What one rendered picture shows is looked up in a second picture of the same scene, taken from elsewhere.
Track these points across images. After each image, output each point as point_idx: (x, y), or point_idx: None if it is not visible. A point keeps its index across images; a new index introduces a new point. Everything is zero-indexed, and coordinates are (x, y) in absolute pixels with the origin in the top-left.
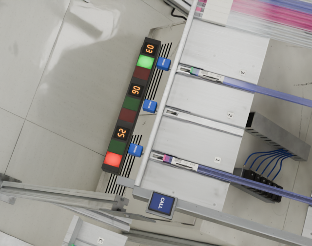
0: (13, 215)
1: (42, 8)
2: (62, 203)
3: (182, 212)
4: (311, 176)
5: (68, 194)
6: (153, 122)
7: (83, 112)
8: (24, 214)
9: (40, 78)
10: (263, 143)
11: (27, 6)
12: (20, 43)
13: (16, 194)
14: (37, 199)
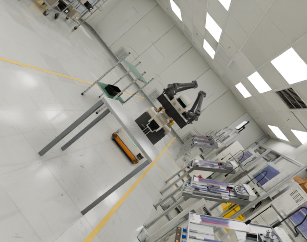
0: (147, 233)
1: (148, 204)
2: (169, 210)
3: (200, 194)
4: (219, 232)
5: (171, 205)
6: None
7: (158, 227)
8: (149, 235)
9: (149, 214)
10: None
11: (146, 201)
12: (146, 206)
13: (153, 220)
14: (161, 214)
